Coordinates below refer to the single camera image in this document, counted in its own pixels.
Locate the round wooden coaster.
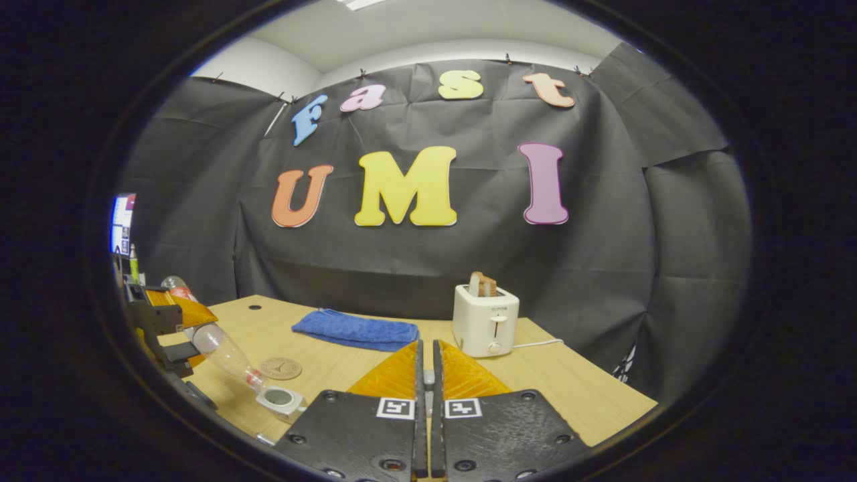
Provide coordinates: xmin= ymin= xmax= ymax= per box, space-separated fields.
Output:
xmin=258 ymin=357 xmax=303 ymax=381

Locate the white toaster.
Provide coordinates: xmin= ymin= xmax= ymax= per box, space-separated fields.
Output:
xmin=453 ymin=284 xmax=520 ymax=358

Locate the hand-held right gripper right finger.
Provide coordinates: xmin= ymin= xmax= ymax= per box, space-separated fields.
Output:
xmin=431 ymin=339 xmax=595 ymax=482

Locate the black white printed object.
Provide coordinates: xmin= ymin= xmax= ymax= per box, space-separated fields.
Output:
xmin=613 ymin=343 xmax=637 ymax=382

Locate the black backdrop cloth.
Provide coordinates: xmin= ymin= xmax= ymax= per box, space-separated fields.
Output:
xmin=117 ymin=42 xmax=752 ymax=402

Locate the blue folded towel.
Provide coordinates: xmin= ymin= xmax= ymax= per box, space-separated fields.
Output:
xmin=291 ymin=308 xmax=420 ymax=353

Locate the clear plastic water bottle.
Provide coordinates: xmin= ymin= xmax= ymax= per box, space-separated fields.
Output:
xmin=161 ymin=276 xmax=267 ymax=392

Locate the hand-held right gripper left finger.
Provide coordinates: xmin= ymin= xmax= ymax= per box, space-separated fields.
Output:
xmin=273 ymin=339 xmax=430 ymax=482

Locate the computer monitor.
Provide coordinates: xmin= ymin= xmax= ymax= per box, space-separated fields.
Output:
xmin=110 ymin=193 xmax=137 ymax=257

